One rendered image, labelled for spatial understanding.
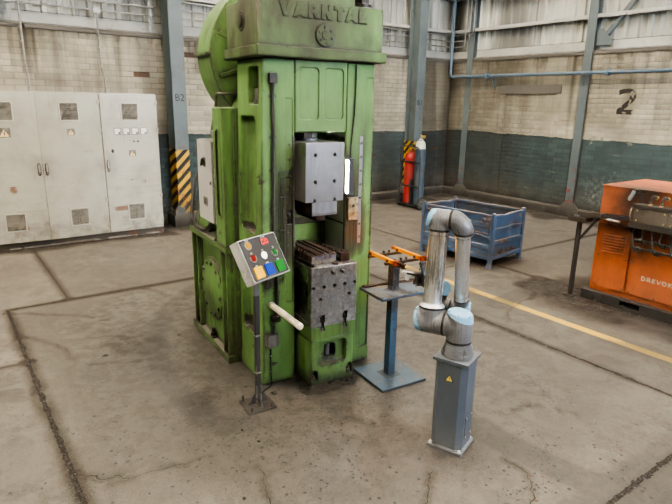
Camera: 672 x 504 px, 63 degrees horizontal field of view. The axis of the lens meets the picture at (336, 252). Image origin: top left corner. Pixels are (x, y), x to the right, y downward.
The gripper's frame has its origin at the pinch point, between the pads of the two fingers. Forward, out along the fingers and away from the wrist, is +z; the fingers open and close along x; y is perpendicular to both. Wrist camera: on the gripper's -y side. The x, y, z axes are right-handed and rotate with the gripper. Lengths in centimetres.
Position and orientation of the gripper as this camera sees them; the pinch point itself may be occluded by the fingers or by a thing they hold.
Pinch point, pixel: (410, 269)
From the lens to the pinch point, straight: 367.5
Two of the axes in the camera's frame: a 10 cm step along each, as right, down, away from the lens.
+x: 8.7, -1.1, 4.7
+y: -0.2, 9.6, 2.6
